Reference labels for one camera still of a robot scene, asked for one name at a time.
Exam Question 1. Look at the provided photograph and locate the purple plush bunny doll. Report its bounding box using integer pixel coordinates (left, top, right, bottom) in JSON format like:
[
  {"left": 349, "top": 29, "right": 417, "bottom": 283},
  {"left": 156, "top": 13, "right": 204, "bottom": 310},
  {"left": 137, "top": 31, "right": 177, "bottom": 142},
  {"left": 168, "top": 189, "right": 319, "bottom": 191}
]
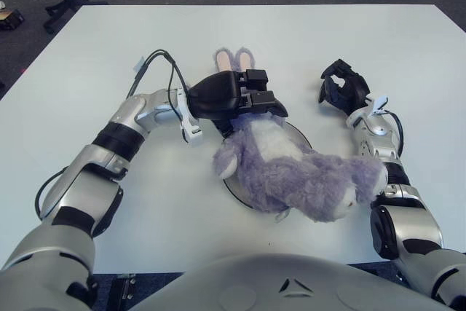
[{"left": 212, "top": 47, "right": 389, "bottom": 224}]

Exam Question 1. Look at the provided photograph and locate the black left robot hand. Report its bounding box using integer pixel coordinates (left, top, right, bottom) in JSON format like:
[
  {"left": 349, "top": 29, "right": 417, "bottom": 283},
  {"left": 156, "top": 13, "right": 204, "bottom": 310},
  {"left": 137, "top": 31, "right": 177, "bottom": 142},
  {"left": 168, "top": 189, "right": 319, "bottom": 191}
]
[{"left": 187, "top": 68, "right": 288, "bottom": 137}]

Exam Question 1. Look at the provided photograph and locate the grey robot torso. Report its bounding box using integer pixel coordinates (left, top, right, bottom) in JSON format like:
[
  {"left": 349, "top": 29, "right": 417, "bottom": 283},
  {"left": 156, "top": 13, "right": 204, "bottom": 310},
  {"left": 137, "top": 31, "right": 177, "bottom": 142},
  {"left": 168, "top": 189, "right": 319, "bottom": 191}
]
[{"left": 119, "top": 252, "right": 456, "bottom": 311}]

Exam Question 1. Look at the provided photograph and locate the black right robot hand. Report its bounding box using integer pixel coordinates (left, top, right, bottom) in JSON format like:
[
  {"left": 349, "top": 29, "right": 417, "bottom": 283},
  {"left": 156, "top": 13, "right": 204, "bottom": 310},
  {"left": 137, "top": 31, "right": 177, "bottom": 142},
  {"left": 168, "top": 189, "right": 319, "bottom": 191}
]
[{"left": 318, "top": 58, "right": 372, "bottom": 117}]

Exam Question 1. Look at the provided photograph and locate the yellow black box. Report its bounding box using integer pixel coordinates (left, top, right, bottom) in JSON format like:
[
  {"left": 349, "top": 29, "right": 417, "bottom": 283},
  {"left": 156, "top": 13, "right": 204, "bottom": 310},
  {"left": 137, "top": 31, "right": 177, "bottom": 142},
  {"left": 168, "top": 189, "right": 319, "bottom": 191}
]
[{"left": 0, "top": 1, "right": 25, "bottom": 31}]

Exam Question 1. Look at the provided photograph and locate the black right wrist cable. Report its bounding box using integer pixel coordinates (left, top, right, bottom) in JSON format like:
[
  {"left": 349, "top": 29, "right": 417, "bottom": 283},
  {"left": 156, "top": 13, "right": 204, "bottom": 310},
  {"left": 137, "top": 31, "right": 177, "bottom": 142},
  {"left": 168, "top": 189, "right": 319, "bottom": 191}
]
[{"left": 387, "top": 112, "right": 404, "bottom": 159}]

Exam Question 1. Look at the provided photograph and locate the white plate with black rim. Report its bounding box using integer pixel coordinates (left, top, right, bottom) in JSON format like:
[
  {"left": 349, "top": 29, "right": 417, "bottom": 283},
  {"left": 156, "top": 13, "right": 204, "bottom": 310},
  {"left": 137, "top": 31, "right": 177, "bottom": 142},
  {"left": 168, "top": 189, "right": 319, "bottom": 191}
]
[{"left": 222, "top": 121, "right": 314, "bottom": 217}]

